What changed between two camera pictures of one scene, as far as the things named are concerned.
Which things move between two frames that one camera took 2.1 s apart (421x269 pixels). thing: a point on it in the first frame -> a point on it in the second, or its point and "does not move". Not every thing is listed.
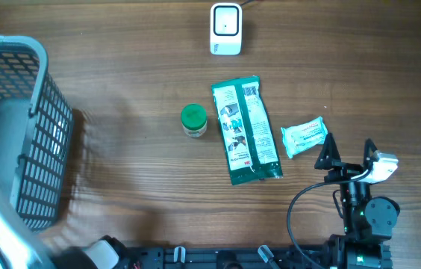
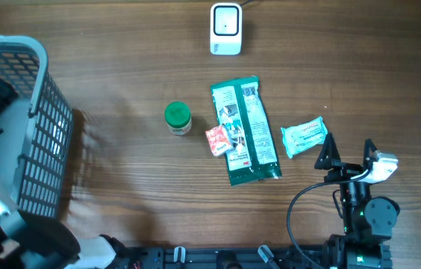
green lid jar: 194,119 -> 178,116
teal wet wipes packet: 300,137 does not move
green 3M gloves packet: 249,143 does not move
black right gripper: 343,169 does not move
